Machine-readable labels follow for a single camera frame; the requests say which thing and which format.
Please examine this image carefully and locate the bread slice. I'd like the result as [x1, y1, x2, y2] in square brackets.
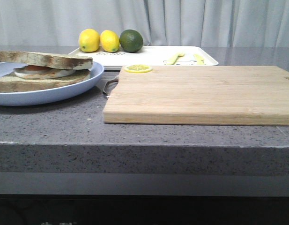
[0, 69, 90, 93]
[0, 50, 93, 70]

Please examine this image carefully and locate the blue round plate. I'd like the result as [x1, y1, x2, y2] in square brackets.
[0, 62, 104, 106]

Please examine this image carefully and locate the white rectangular tray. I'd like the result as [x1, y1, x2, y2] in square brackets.
[70, 46, 218, 70]

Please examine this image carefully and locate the lemon slice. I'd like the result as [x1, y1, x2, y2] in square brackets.
[124, 64, 152, 73]

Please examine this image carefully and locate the yellow plastic fork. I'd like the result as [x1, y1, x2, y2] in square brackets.
[164, 52, 185, 65]

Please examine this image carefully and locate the green lime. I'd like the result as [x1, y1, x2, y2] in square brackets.
[119, 30, 143, 53]

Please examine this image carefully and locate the yellow plastic knife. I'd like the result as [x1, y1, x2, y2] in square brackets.
[193, 53, 206, 66]

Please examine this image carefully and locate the right yellow lemon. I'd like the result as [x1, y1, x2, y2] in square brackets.
[100, 30, 119, 53]

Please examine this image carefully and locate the yellow lemon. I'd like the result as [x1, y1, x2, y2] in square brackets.
[100, 30, 119, 53]
[78, 29, 100, 53]

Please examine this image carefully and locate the left yellow lemon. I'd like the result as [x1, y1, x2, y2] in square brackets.
[78, 29, 100, 53]

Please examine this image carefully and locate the wooden cutting board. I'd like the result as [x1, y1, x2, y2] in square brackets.
[103, 66, 289, 126]

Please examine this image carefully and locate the fried egg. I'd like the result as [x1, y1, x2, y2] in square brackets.
[14, 65, 75, 79]

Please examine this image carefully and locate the grey curtain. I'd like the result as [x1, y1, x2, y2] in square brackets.
[0, 0, 289, 47]

